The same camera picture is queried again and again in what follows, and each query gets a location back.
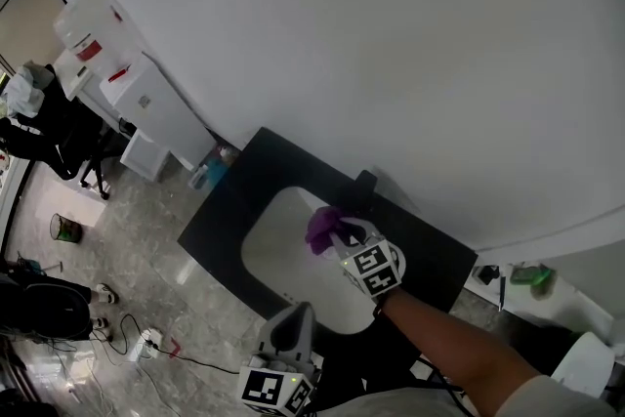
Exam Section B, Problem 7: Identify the person's beige shirt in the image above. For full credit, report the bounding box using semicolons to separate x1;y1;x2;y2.
301;372;625;417

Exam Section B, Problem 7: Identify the black-framed panel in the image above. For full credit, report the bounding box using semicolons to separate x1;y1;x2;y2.
0;0;68;67

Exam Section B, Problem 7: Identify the black faucet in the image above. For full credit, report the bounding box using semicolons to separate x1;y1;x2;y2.
352;169;379;217

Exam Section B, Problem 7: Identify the green bottle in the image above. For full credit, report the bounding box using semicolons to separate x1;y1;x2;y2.
509;263;552;288

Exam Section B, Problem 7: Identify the white water dispenser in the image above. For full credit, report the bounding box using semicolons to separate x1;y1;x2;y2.
99;52;215;185

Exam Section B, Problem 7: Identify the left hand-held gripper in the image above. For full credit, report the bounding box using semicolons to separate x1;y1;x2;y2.
236;301;324;417

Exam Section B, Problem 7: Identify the clear water bottle red label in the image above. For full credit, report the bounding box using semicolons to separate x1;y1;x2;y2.
52;0;148;75

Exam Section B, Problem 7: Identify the mesh waste bin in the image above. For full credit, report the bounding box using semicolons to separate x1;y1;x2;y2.
48;212;84;245

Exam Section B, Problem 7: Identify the white ledge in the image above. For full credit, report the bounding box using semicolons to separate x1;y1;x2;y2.
462;257;615;349

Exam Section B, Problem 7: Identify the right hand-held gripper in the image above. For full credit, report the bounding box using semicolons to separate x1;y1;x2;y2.
326;215;408;300

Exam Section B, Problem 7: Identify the black floor cable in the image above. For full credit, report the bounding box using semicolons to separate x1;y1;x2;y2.
104;311;241;376

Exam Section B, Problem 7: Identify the white sink basin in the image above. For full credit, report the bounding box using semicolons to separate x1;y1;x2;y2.
239;186;393;337

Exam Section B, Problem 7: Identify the white floor sheet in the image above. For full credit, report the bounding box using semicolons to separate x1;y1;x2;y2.
32;182;107;229

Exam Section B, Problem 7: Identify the black office chair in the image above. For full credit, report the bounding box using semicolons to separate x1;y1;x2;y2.
0;62;124;202

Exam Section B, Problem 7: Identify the black vanity counter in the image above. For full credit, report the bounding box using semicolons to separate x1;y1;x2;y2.
176;126;479;315

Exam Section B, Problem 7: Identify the purple cloth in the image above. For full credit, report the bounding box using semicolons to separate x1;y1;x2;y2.
304;205;361;257

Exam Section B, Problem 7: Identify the white clothes bundle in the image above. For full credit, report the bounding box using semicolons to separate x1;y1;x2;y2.
3;61;56;119

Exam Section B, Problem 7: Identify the white power strip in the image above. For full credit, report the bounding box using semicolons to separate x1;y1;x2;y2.
126;327;164;362

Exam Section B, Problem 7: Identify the small dark box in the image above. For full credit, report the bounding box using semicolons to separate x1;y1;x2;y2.
475;264;500;288

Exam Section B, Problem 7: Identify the person's right forearm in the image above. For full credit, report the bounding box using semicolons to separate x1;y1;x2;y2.
374;286;544;415

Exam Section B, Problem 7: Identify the white desk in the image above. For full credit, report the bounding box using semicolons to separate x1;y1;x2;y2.
52;47;126;126

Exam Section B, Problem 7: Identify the blue cleaner bottle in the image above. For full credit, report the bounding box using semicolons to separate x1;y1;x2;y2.
188;144;241;192

